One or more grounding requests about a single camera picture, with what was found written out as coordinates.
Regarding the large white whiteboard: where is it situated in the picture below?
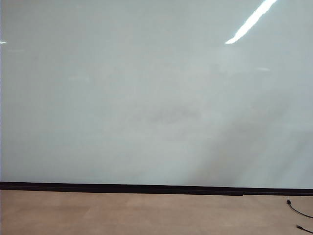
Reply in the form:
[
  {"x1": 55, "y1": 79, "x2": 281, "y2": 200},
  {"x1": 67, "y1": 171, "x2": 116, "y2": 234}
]
[{"x1": 0, "y1": 0, "x2": 313, "y2": 189}]

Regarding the thin black cable end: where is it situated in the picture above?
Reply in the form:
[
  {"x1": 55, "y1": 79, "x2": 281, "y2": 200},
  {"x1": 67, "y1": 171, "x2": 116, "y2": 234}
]
[{"x1": 296, "y1": 224, "x2": 313, "y2": 234}]

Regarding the black cable with plug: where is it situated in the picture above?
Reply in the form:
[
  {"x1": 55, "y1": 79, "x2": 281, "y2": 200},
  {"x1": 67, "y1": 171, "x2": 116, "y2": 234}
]
[{"x1": 286, "y1": 199, "x2": 313, "y2": 219}]

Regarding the black whiteboard bottom rail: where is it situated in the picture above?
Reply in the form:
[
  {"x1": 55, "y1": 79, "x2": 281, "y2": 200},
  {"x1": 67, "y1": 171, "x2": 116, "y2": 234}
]
[{"x1": 0, "y1": 181, "x2": 313, "y2": 197}]

